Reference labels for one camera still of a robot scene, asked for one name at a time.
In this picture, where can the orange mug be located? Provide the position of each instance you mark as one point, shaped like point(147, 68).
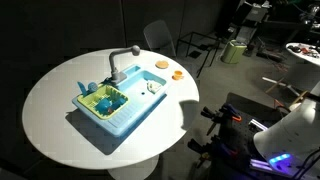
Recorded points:
point(177, 75)

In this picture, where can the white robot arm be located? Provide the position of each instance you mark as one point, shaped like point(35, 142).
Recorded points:
point(287, 144)

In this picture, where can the orange saucer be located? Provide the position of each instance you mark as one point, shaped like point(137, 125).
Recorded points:
point(162, 64)

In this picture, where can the white crumpled cloth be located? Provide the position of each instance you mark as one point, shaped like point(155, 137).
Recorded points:
point(153, 86)

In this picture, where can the blue toy sink basin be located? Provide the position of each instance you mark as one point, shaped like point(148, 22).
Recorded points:
point(141, 101)

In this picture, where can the yellow-green dish rack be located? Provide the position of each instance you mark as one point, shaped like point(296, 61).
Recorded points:
point(87, 103)

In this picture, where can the grey chair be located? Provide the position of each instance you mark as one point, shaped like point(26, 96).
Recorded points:
point(159, 39)

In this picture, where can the blue cup in rack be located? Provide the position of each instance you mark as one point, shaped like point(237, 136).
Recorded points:
point(103, 106)

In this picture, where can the green bin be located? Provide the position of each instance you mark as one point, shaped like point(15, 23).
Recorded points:
point(233, 52)

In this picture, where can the white side table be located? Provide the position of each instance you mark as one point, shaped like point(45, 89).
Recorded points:
point(309, 53)

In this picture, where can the black metal frame stand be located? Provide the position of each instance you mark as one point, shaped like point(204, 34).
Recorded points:
point(188, 40)

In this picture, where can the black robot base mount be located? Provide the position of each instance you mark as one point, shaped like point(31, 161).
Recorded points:
point(233, 144)

